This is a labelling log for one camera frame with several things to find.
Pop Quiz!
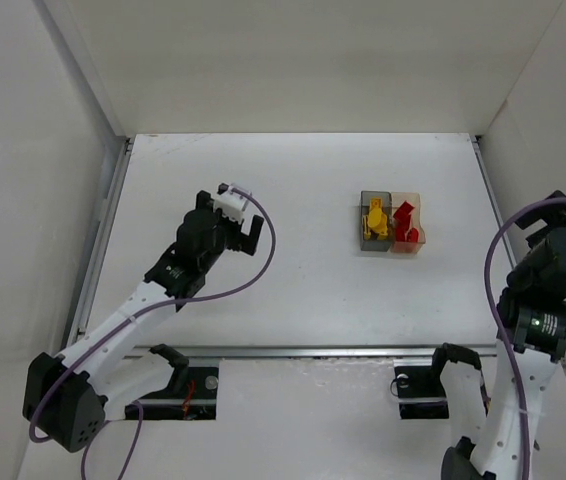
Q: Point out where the grey transparent container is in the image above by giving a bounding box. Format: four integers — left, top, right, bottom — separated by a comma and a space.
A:
359, 190, 394, 252

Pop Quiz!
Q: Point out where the aluminium rail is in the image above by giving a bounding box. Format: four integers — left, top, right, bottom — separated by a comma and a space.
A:
176, 346, 435, 359

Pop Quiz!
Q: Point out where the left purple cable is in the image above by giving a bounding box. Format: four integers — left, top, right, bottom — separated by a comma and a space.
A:
28, 187, 278, 480

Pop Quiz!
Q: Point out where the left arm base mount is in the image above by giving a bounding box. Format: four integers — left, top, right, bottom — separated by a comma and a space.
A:
139, 360, 220, 421

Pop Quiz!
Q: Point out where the yellow rounded lego brick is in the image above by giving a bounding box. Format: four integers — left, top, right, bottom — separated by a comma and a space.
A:
367, 209, 390, 239

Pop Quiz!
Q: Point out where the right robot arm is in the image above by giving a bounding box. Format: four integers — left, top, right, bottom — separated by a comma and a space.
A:
431, 191, 566, 479

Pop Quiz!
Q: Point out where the orange transparent container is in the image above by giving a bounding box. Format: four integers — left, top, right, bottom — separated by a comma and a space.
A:
390, 192, 426, 255

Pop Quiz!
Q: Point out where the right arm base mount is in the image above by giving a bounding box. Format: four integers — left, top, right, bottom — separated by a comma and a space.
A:
393, 364, 494, 421

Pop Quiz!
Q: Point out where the red long lego brick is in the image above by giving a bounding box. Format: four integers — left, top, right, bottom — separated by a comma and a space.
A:
393, 201, 415, 227

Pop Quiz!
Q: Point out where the yellow curved lego brick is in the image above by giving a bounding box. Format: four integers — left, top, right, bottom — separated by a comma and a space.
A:
361, 215, 374, 240

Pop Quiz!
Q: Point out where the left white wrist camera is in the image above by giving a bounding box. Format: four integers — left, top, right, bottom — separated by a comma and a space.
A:
212, 183, 251, 225

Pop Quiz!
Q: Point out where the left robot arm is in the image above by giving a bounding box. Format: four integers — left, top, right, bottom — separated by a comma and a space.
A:
22, 184, 273, 453

